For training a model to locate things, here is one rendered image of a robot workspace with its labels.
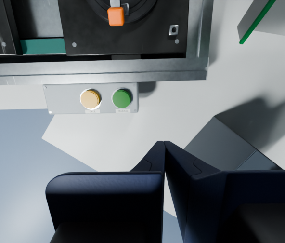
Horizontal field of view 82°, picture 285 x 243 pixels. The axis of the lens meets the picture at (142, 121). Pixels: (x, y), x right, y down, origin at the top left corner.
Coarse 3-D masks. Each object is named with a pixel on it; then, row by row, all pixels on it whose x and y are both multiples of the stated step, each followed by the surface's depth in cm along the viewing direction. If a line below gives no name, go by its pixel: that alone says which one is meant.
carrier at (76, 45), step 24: (72, 0) 30; (96, 0) 28; (144, 0) 28; (168, 0) 30; (72, 24) 31; (96, 24) 31; (144, 24) 31; (168, 24) 31; (72, 48) 32; (96, 48) 32; (120, 48) 32; (144, 48) 32; (168, 48) 32
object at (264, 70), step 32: (224, 0) 39; (224, 32) 41; (256, 32) 41; (224, 64) 43; (256, 64) 43; (0, 96) 47; (32, 96) 47; (160, 96) 46; (192, 96) 46; (224, 96) 46; (256, 96) 46
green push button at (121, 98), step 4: (116, 92) 35; (120, 92) 35; (124, 92) 35; (128, 92) 36; (116, 96) 35; (120, 96) 35; (124, 96) 35; (128, 96) 35; (116, 100) 36; (120, 100) 36; (124, 100) 35; (128, 100) 35; (116, 104) 36; (120, 104) 36; (124, 104) 36; (128, 104) 36
